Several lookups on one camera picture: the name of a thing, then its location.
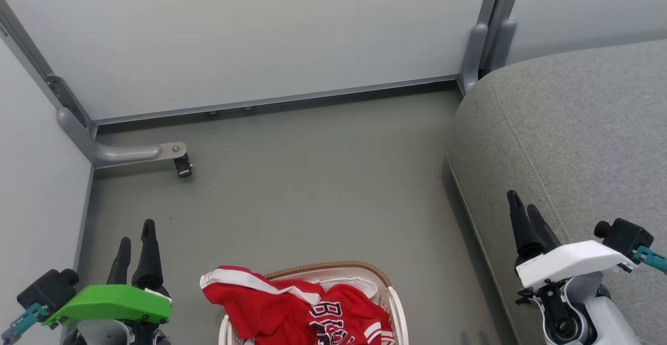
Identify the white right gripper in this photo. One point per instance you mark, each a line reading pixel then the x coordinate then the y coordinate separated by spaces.
pixel 568 261

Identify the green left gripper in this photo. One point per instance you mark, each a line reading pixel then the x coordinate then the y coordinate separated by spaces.
pixel 114 303

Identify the red basketball jersey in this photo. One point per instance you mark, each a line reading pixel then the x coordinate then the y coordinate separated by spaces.
pixel 271 308

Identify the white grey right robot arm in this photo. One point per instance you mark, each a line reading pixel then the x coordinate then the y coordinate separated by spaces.
pixel 604 319

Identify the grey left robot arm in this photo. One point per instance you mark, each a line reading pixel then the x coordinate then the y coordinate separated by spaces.
pixel 101 333

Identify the grey fabric sofa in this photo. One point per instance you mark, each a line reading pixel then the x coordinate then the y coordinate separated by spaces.
pixel 573 142

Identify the black caster wheel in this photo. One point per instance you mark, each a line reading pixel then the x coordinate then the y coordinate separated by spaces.
pixel 183 167

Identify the grey partition support foot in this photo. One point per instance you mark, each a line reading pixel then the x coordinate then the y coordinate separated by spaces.
pixel 125 153

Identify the white laundry basket brown rim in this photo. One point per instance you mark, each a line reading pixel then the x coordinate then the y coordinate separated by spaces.
pixel 398 313

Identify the white basket liner bag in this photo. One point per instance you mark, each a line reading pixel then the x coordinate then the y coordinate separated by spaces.
pixel 359 284

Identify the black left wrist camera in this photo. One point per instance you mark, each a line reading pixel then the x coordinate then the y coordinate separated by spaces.
pixel 46 288

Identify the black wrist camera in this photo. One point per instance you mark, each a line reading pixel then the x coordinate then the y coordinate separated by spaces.
pixel 46 288
pixel 625 238

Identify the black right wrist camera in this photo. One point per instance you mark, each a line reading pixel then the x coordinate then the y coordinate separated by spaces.
pixel 625 238

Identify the teal right camera connector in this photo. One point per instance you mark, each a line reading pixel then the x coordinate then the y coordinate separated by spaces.
pixel 651 259

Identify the teal camera connector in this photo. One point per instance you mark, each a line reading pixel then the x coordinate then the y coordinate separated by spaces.
pixel 21 324
pixel 651 259

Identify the teal left camera connector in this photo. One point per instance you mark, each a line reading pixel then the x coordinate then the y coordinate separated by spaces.
pixel 21 324

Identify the grey metal bracket plate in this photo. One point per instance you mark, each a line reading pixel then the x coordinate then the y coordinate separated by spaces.
pixel 65 97

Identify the grey double partition post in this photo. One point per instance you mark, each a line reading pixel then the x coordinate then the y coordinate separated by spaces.
pixel 490 37

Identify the grey partition bottom rail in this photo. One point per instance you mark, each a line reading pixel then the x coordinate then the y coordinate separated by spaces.
pixel 276 100

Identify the grey slanted partition post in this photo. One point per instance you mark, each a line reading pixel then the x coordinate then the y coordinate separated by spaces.
pixel 23 37

